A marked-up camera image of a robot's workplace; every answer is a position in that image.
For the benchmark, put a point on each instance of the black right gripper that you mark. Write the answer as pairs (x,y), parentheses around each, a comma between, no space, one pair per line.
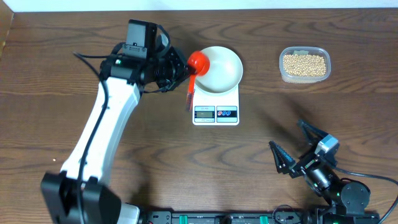
(300,170)

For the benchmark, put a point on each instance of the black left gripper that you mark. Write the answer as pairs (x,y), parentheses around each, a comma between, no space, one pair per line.
(179,66)

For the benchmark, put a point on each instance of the red plastic measuring scoop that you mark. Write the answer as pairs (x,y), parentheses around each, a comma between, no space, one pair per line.
(199,65)

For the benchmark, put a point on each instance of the white digital kitchen scale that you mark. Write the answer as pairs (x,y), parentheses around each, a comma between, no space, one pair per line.
(215,109)

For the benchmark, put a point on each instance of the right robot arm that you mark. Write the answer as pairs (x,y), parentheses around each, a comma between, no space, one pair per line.
(346,198)

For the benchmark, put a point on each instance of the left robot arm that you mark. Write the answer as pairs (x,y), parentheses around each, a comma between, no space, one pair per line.
(80,192)

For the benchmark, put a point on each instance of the white ceramic bowl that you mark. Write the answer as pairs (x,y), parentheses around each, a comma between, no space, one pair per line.
(226,70)

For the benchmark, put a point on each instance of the soybeans in container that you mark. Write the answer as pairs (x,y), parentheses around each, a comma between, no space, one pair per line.
(304,65)

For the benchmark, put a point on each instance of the clear plastic container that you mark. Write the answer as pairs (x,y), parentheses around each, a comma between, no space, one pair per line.
(304,51)

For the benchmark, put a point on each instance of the cardboard box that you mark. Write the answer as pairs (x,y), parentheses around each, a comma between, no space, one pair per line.
(6,18)

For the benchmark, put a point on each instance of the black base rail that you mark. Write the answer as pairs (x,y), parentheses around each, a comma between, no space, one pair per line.
(279,216)

